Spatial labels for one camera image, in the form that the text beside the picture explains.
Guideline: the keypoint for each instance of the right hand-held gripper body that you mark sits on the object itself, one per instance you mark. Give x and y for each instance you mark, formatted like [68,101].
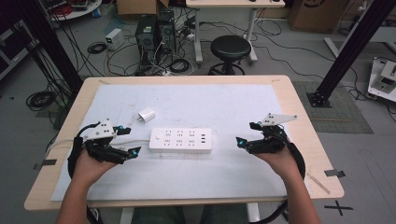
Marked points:
[274,140]

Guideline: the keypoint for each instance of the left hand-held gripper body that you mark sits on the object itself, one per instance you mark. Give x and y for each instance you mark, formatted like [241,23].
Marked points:
[101,130]

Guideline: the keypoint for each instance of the white charger plug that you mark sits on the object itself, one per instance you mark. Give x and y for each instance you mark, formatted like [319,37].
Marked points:
[147,115]

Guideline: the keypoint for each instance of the white power strip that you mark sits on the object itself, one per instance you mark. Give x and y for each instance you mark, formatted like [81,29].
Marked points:
[180,140]

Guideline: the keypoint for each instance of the person's right hand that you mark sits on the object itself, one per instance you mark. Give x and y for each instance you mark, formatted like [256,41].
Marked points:
[281,163]

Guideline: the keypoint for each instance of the person's left hand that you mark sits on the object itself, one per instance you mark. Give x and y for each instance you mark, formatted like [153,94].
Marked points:
[88,168]

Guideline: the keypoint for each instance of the thin wooden stick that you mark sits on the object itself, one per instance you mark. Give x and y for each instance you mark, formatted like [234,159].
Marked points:
[318,183]

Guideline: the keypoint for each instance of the black tape strip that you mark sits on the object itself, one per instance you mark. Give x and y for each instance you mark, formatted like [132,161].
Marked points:
[334,173]
[46,162]

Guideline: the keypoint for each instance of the white table mat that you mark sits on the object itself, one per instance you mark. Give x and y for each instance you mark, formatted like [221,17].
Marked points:
[193,102]

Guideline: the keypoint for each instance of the white table leg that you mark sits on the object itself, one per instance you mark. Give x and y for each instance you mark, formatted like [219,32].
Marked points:
[127,216]
[253,212]

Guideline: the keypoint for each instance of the person's left leg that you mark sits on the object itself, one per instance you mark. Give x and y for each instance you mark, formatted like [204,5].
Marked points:
[157,216]

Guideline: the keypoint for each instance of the person's leg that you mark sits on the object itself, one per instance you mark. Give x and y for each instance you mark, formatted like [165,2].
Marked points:
[157,216]
[224,214]

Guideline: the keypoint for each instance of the grey floor mat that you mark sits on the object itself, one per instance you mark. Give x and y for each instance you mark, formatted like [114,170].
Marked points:
[342,112]

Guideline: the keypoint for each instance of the person's right leg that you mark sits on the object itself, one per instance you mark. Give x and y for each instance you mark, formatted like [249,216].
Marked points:
[224,214]

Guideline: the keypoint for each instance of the black round stool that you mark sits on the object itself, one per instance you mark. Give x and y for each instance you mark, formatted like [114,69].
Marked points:
[230,47]

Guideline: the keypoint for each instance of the white power supply box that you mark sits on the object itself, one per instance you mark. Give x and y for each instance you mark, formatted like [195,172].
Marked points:
[114,39]

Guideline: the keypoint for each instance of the black computer tower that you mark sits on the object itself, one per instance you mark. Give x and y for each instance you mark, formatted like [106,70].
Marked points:
[146,37]
[166,31]

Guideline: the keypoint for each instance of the round white table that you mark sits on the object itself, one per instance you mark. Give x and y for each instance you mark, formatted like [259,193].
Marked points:
[77,11]

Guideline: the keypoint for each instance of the white desk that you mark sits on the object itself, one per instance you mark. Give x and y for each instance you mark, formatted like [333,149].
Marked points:
[233,3]

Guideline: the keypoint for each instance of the white machine base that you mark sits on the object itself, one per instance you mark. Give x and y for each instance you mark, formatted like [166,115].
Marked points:
[383,79]

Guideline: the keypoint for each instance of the cardboard box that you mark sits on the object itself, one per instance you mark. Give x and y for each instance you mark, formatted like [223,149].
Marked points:
[317,15]
[137,6]

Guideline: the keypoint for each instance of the black metal post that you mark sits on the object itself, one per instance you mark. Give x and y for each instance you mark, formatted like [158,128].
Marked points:
[351,46]
[53,43]

